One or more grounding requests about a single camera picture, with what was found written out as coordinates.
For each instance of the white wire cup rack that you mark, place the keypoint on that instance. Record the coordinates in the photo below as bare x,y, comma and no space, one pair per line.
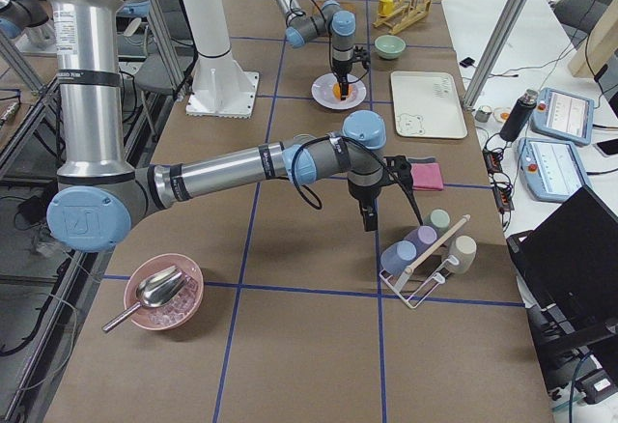
413,292

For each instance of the lower teach pendant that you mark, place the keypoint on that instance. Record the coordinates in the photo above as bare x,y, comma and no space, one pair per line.
552,169

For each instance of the yellow cup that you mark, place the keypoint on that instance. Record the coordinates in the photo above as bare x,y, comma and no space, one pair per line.
385,8

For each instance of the orange fruit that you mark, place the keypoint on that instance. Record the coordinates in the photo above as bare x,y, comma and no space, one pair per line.
336,90

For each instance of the cream bear tray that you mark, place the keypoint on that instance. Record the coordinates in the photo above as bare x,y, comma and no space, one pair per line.
426,105

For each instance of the upper teach pendant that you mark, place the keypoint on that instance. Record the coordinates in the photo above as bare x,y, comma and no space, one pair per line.
563,116

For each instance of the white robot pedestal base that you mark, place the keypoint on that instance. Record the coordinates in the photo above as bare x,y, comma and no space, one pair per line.
220,86

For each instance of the aluminium frame post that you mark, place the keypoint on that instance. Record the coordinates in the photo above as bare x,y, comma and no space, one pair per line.
500,34

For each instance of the green bowl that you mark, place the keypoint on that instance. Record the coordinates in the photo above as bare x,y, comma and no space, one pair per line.
389,47

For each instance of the black power strip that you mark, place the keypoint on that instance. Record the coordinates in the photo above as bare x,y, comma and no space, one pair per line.
502,187

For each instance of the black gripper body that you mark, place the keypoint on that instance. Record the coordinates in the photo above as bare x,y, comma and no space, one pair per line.
361,195
341,70

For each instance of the blue cup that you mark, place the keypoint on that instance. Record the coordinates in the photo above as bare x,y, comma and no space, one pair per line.
397,257

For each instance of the white round plate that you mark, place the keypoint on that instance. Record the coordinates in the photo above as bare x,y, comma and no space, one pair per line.
322,92

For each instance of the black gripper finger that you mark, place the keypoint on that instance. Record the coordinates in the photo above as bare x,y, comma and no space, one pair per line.
343,86
370,218

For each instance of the wooden dish rack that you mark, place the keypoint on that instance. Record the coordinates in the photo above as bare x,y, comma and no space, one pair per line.
405,14

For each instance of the black bottle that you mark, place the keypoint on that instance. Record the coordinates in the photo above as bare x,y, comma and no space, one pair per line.
519,116

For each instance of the small metal tin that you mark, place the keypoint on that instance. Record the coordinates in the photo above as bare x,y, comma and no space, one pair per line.
483,113

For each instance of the black laptop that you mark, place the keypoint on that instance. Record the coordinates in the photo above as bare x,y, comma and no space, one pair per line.
569,263

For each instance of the beige cup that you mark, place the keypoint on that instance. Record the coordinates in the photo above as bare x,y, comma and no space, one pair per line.
461,254

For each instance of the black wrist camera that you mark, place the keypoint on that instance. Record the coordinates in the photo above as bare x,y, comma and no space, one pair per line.
399,171

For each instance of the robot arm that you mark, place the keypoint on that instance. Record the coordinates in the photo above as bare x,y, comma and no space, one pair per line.
102,197
334,22

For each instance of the wooden cutting board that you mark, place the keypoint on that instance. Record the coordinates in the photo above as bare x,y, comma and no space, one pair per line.
352,6

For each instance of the pink bowl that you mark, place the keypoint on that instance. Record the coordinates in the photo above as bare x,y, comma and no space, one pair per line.
183,305

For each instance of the purple cup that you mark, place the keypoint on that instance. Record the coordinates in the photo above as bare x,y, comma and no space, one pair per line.
422,238

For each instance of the pink cloth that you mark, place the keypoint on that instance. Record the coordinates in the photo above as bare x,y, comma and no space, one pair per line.
427,176

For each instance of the green cup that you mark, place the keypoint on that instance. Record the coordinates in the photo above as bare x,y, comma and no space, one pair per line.
439,220

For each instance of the metal scoop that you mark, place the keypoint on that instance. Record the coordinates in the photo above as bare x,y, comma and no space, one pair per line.
152,292

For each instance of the teach pendant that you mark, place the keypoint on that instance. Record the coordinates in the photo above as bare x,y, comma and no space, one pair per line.
563,116
552,169

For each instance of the grey cloth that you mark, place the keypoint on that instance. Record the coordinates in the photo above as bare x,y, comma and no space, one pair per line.
421,160

